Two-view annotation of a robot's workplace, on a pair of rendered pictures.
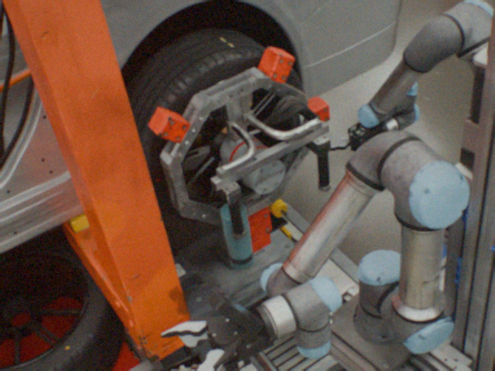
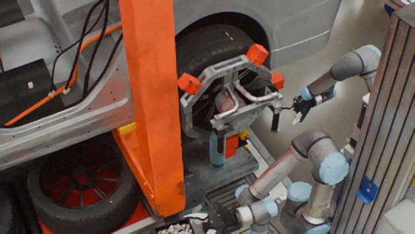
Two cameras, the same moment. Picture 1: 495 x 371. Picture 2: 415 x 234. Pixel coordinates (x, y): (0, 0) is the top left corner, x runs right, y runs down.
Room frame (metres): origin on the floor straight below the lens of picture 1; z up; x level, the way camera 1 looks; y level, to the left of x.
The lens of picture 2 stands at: (-0.29, 0.13, 3.02)
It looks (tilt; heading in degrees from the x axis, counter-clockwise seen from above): 47 degrees down; 359
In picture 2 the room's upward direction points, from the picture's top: straight up
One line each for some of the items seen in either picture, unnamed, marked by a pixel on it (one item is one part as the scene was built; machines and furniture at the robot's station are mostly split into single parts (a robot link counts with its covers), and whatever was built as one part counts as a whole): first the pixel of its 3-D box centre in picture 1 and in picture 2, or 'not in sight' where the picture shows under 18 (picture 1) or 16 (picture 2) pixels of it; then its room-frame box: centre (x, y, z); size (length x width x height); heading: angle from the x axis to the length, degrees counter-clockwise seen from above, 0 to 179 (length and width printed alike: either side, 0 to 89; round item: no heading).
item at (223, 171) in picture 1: (227, 138); (222, 97); (1.72, 0.03, 1.03); 0.19 x 0.18 x 0.11; 27
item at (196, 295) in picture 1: (187, 302); (178, 182); (1.76, 0.28, 0.26); 0.42 x 0.18 x 0.35; 27
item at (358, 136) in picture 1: (366, 136); (304, 104); (1.84, -0.43, 0.86); 0.12 x 0.08 x 0.09; 120
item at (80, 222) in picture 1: (83, 209); (127, 120); (1.88, 0.57, 0.71); 0.14 x 0.14 x 0.05; 27
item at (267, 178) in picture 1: (251, 161); (233, 109); (1.81, -0.04, 0.85); 0.21 x 0.14 x 0.14; 27
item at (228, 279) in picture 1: (233, 233); (212, 143); (2.03, 0.07, 0.32); 0.40 x 0.30 x 0.28; 117
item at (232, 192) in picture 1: (227, 188); (218, 126); (1.62, 0.05, 0.93); 0.09 x 0.05 x 0.05; 27
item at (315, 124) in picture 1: (280, 112); (256, 84); (1.81, -0.15, 1.03); 0.19 x 0.18 x 0.11; 27
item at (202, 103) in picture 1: (240, 151); (227, 101); (1.88, -0.01, 0.85); 0.54 x 0.07 x 0.54; 117
